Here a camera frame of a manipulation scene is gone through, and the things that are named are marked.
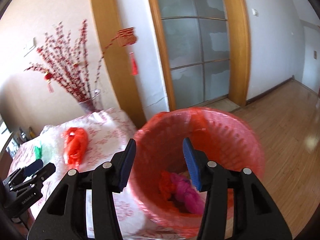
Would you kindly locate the white wall switch outlet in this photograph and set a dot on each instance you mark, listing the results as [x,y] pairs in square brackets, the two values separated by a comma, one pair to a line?
[29,46]

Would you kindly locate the frosted glass sliding door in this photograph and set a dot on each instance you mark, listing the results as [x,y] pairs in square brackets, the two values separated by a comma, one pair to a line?
[196,34]

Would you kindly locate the red fu charm with tassel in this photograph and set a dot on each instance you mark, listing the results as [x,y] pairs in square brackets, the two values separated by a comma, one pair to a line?
[127,38]

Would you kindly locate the red berry branches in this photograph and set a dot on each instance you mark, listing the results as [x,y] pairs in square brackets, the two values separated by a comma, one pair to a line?
[68,62]

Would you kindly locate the small red lantern ornament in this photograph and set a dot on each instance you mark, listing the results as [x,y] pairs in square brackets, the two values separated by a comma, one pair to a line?
[48,77]

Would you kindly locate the glass vase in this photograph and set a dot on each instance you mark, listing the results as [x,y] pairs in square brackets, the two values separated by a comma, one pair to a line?
[94,104]

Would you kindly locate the clear bubble wrap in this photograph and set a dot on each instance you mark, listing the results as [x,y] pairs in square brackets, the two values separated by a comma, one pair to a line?
[52,152]

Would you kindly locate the pink trash basket with liner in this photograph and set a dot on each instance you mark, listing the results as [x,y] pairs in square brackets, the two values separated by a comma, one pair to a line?
[223,137]

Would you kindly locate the red plastic bag large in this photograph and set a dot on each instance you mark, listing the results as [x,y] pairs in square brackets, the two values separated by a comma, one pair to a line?
[168,185]

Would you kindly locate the green plastic bag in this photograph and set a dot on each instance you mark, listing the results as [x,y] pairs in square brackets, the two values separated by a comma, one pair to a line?
[38,152]

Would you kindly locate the red plastic bag small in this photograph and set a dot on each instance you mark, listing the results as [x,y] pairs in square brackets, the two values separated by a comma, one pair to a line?
[75,146]

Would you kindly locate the magenta purple plastic bag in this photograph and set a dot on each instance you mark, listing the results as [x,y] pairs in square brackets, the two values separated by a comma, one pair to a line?
[187,194]

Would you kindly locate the dark wooden tv cabinet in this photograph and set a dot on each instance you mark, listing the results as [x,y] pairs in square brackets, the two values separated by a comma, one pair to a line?
[5,158]

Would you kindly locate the floral white tablecloth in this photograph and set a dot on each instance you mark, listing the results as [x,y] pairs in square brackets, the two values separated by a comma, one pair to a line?
[108,133]

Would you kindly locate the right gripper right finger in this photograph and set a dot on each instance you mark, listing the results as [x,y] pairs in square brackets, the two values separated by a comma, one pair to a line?
[255,215]

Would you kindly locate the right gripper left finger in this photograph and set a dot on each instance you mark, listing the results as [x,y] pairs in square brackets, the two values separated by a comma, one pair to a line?
[63,216]

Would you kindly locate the small wall switch right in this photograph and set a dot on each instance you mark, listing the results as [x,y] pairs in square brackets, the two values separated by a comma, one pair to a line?
[255,12]

